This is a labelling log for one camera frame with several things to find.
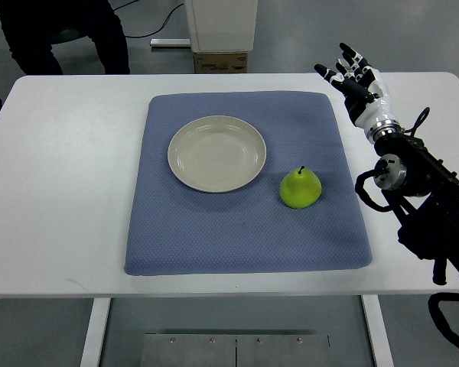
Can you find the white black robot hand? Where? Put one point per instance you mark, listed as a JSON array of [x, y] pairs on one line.
[[366, 96]]

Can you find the green pear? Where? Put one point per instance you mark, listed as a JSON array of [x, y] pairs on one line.
[[300, 188]]

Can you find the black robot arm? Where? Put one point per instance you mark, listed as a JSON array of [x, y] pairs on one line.
[[410, 182]]

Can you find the beige round plate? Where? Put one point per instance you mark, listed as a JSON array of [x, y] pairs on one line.
[[217, 154]]

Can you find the blue textured mat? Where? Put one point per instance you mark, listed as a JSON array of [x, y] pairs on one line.
[[177, 230]]

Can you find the brown cardboard box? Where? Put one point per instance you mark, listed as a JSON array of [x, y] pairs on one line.
[[218, 63]]

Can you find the metal floor bar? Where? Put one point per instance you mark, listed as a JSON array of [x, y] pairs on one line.
[[170, 43]]

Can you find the white right table leg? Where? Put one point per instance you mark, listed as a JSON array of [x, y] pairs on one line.
[[378, 338]]

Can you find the white table leg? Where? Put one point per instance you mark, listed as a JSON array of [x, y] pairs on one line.
[[378, 338], [93, 345]]

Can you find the person in black trousers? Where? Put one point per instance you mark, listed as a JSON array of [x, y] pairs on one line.
[[32, 27]]

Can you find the white left table leg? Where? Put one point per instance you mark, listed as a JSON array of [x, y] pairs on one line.
[[93, 345]]

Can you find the metal base plate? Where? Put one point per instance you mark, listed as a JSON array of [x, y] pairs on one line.
[[235, 350]]

